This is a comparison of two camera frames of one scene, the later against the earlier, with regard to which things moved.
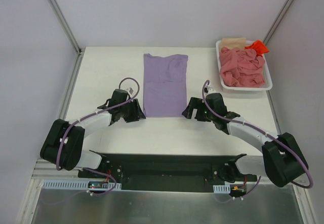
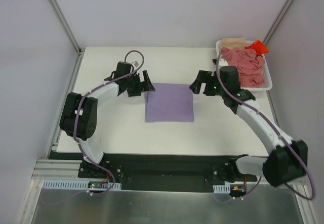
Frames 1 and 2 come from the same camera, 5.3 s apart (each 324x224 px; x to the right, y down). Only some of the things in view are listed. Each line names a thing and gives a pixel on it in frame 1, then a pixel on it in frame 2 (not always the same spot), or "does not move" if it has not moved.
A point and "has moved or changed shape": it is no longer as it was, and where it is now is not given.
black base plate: x=169 y=171 does not move
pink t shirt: x=242 y=68 does not move
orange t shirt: x=259 y=47 does not move
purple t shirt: x=165 y=86 has moved or changed shape
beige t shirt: x=232 y=42 does not move
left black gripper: x=131 y=110 -> x=139 y=84
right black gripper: x=200 y=112 -> x=205 y=84
